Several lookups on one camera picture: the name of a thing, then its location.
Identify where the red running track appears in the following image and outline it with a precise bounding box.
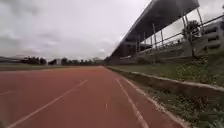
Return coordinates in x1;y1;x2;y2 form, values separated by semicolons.
0;65;186;128

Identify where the fence with poles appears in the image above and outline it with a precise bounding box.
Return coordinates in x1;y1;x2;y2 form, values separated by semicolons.
135;14;224;58

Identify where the pale track edge kerb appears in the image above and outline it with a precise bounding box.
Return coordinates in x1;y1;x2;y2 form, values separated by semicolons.
121;76;192;128

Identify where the grandstand with slanted roof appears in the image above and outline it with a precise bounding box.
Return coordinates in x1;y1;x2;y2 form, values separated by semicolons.
105;0;205;66

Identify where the distant row of trees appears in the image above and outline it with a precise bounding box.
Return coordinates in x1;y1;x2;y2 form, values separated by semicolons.
20;56;106;66

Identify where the grass slope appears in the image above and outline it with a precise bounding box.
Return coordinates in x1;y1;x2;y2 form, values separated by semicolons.
107;53;224;89

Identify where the grass infield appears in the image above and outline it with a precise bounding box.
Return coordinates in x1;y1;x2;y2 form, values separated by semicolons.
0;63;101;72

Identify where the grass strip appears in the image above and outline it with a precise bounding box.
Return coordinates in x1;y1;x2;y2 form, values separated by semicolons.
111;68;224;128

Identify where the pale building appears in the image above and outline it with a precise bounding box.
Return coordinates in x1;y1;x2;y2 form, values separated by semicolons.
199;21;224;52

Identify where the low concrete wall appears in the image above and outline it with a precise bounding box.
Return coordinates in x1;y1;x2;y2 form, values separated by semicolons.
105;65;224;100

